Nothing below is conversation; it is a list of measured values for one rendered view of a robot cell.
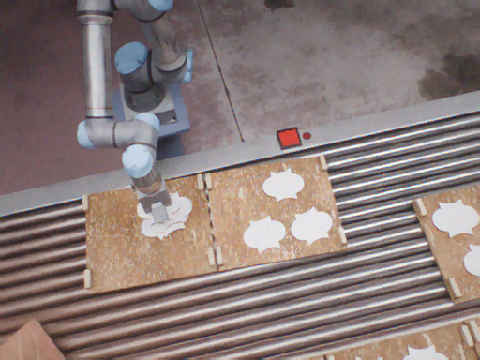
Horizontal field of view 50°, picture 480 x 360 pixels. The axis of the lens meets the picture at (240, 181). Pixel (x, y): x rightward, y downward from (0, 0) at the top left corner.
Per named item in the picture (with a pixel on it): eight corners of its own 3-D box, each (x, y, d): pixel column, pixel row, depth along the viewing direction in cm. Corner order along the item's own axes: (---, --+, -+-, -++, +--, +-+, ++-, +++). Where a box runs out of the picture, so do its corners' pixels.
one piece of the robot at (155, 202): (136, 209, 142) (149, 232, 157) (168, 199, 143) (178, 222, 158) (127, 173, 148) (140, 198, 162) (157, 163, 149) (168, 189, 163)
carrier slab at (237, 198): (205, 176, 180) (205, 173, 179) (322, 157, 181) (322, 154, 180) (219, 272, 164) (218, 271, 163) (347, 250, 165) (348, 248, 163)
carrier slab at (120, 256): (85, 197, 180) (84, 194, 178) (202, 176, 181) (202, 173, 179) (88, 295, 163) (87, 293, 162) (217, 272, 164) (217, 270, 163)
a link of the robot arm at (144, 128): (118, 110, 144) (112, 143, 139) (157, 110, 143) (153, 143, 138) (126, 126, 151) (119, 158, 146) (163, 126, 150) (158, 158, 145)
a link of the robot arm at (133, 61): (124, 66, 189) (114, 38, 178) (160, 66, 188) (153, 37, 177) (119, 92, 183) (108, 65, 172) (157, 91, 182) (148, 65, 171)
